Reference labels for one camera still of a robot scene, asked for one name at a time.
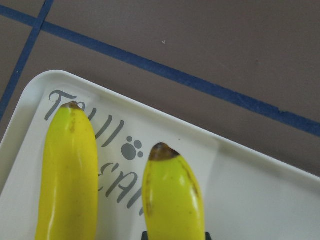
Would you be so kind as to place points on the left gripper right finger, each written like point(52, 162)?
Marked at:
point(208, 236)

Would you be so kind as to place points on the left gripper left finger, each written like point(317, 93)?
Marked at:
point(144, 235)

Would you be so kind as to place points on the yellow banana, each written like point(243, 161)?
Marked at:
point(68, 202)
point(172, 200)

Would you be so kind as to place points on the white bear tray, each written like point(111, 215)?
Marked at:
point(247, 195)

